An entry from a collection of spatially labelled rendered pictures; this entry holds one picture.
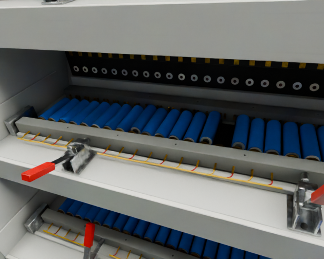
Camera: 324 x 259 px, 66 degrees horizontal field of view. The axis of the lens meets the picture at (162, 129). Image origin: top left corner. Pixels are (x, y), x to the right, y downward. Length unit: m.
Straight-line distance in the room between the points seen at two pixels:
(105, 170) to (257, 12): 0.24
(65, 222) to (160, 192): 0.26
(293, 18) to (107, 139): 0.25
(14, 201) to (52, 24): 0.33
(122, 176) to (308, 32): 0.24
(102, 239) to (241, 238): 0.26
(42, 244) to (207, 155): 0.35
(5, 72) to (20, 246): 0.30
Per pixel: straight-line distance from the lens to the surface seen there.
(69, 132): 0.38
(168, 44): 0.24
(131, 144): 0.33
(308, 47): 0.23
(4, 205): 0.51
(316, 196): 0.22
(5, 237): 0.54
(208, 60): 0.38
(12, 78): 0.47
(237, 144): 0.33
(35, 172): 0.30
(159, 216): 0.30
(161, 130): 0.34
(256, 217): 0.28
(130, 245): 0.45
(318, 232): 0.28
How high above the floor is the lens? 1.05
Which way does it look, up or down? 19 degrees down
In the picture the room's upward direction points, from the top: 2 degrees clockwise
